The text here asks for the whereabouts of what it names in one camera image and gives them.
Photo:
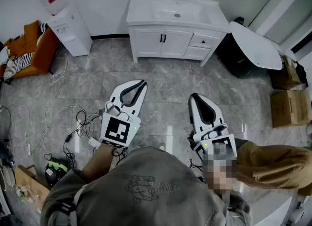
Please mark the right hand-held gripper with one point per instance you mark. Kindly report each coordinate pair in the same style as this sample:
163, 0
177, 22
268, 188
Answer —
207, 142

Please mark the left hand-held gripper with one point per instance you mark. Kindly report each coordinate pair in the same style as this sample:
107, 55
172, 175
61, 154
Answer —
117, 129

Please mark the white cabinet door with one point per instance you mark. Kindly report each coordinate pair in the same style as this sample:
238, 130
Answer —
148, 42
176, 44

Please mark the person's left forearm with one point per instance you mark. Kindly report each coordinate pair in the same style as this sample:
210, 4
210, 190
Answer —
100, 164

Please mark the white vanity cabinet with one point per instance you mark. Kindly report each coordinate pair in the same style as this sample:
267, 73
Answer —
136, 49

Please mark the black bin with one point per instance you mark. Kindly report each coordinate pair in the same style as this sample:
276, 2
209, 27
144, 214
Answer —
234, 59

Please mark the white plain drawer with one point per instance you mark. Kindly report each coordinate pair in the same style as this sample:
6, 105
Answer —
197, 53

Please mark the white drawer with knob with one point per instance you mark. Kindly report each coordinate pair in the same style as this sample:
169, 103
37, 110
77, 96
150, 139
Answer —
209, 40

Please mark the large cardboard box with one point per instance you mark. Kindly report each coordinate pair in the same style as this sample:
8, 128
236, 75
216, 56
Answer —
285, 109

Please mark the white water dispenser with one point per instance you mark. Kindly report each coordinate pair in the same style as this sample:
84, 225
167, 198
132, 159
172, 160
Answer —
75, 34

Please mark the small cardboard box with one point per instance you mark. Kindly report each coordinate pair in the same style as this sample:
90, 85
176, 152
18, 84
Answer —
284, 76

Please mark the person's gray shirt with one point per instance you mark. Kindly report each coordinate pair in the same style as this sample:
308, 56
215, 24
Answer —
146, 191

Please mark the orange sofa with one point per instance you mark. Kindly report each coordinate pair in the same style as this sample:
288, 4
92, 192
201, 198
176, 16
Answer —
44, 54

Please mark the black green device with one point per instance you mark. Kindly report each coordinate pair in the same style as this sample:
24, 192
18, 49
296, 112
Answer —
54, 171

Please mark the white curved bench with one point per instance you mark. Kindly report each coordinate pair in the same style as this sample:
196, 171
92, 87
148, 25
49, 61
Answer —
270, 210

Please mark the striped cushion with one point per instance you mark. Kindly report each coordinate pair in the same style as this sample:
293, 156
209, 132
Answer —
19, 64

